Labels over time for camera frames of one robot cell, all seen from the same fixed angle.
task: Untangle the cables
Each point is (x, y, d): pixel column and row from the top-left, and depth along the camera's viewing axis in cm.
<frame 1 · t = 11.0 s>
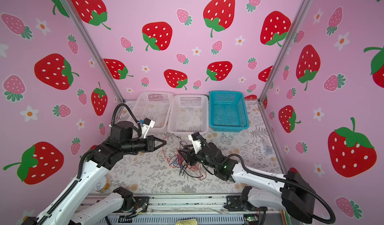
left hand: (165, 142, 66), fingers closed
right hand: (179, 149, 72), fingers open
teal plastic basket: (227, 111, 117), on the table
middle white plastic basket: (188, 114, 113), on the table
left white plastic basket: (155, 105, 120), on the table

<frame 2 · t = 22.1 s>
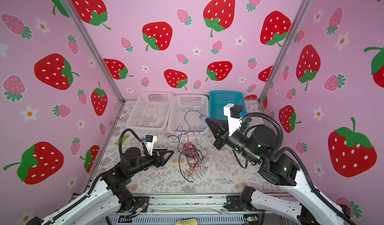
left hand: (170, 152, 71), fingers open
right hand: (205, 119, 49), fingers closed
green small packet: (123, 139, 100), on the table
the other named things where they were.

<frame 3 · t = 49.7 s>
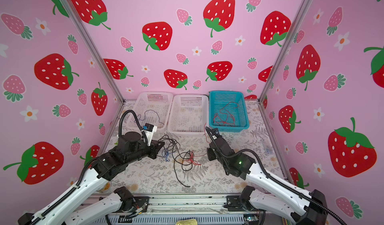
left hand: (164, 142, 70), fingers closed
right hand: (208, 144, 76), fingers closed
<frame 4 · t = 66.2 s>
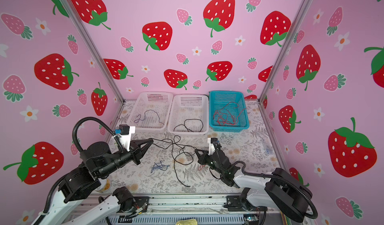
left hand: (150, 140, 58), fingers closed
right hand: (194, 150, 80), fingers closed
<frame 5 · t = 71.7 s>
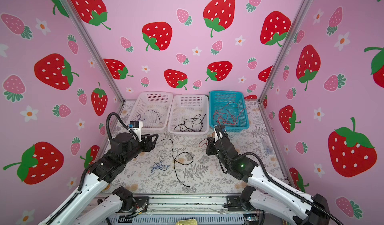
left hand: (154, 134, 72), fingers open
right hand: (206, 137, 74), fingers closed
